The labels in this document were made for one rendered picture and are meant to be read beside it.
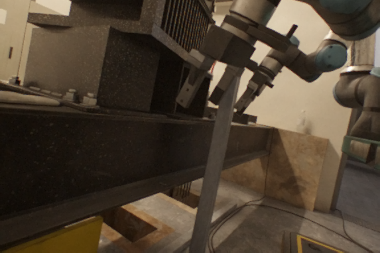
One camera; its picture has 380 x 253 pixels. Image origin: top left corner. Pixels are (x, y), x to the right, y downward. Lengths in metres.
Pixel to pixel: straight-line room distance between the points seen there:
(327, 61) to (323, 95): 1.75
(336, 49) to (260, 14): 0.41
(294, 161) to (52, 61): 2.13
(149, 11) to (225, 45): 0.27
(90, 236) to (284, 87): 2.26
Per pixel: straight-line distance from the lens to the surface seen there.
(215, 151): 0.93
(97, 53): 0.63
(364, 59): 1.04
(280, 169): 2.46
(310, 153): 2.41
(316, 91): 2.55
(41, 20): 0.85
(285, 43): 0.43
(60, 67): 0.77
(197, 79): 0.41
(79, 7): 0.97
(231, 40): 0.41
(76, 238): 0.63
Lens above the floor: 0.72
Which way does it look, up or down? 2 degrees down
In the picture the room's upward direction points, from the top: 11 degrees clockwise
